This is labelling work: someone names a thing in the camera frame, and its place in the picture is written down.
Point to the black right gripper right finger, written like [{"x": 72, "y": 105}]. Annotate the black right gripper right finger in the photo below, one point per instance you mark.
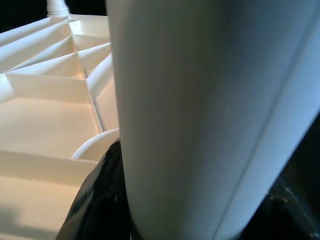
[{"x": 282, "y": 220}]

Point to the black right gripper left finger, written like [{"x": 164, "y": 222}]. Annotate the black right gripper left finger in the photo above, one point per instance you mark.
[{"x": 100, "y": 200}]

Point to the white plastic table top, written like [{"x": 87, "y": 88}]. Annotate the white plastic table top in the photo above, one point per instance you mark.
[{"x": 37, "y": 120}]

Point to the white plastic table leg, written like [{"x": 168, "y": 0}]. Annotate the white plastic table leg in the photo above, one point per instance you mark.
[
  {"x": 57, "y": 7},
  {"x": 187, "y": 100}
]

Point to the black door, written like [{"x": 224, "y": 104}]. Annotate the black door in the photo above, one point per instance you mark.
[{"x": 20, "y": 12}]

